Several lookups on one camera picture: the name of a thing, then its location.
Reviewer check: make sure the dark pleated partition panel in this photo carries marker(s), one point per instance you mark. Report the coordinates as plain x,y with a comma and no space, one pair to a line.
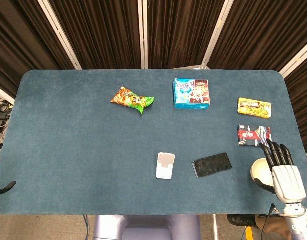
303,100
101,32
178,32
18,37
263,32

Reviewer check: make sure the blue felt table mat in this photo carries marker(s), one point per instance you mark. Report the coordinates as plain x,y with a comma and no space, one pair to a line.
68,150

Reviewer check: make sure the white phone stand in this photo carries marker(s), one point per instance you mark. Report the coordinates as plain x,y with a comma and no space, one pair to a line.
164,167

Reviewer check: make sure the white round bowl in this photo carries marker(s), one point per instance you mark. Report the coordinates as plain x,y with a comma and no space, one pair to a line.
261,170

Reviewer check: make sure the dark red blue packet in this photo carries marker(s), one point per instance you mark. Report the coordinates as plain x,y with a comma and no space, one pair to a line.
252,135

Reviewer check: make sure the blue red snack box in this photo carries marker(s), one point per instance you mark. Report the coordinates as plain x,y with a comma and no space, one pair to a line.
191,93

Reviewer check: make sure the orange green snack bag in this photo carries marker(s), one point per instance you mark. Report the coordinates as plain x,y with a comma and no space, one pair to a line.
131,100

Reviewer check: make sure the black smartphone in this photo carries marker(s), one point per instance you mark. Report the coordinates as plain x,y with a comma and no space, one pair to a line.
212,165

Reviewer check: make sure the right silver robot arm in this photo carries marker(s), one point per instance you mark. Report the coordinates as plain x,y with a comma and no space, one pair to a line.
298,220

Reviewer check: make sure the purple robot base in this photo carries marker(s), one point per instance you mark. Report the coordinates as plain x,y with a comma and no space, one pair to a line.
143,227

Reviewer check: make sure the black shoe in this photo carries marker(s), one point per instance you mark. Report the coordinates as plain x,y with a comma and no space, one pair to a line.
241,221

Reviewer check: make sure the white table leg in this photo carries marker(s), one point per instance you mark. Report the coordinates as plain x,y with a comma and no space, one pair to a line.
215,227

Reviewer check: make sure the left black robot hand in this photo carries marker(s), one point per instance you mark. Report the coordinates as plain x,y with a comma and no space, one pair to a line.
6,187

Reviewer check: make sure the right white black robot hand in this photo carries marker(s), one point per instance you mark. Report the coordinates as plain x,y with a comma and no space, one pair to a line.
288,182

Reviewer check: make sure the yellow snack box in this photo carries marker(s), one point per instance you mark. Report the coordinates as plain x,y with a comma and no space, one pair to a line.
254,108

